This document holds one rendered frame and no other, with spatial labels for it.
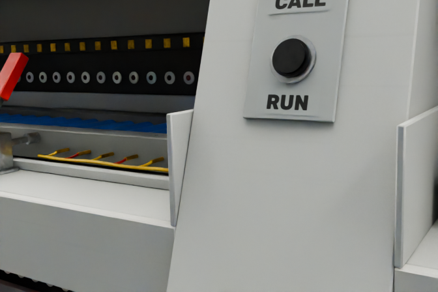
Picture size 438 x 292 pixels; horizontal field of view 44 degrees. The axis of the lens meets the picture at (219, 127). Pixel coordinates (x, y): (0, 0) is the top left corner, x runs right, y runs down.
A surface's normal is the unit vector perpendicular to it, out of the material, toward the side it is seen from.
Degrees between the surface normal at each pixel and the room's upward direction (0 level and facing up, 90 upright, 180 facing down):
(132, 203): 18
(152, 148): 108
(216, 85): 90
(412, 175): 90
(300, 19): 90
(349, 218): 90
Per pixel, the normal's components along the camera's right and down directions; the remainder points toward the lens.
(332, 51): -0.51, -0.18
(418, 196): 0.85, 0.05
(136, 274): -0.53, 0.13
